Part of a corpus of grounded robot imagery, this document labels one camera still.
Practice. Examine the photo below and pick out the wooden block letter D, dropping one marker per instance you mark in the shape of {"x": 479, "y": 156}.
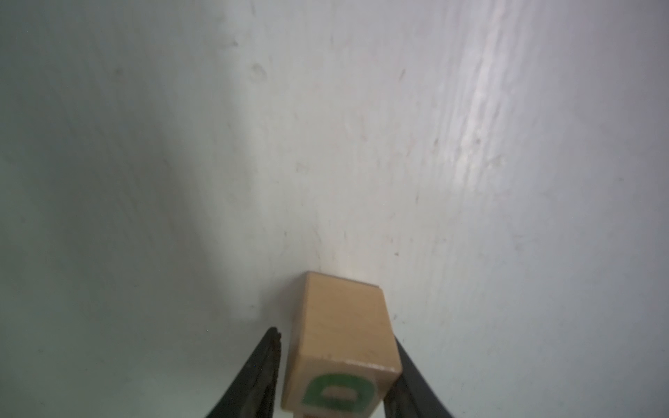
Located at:
{"x": 343, "y": 357}

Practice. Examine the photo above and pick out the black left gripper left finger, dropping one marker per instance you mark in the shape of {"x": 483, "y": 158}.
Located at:
{"x": 253, "y": 391}

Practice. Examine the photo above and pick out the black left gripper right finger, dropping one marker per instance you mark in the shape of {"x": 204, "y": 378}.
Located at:
{"x": 411, "y": 396}

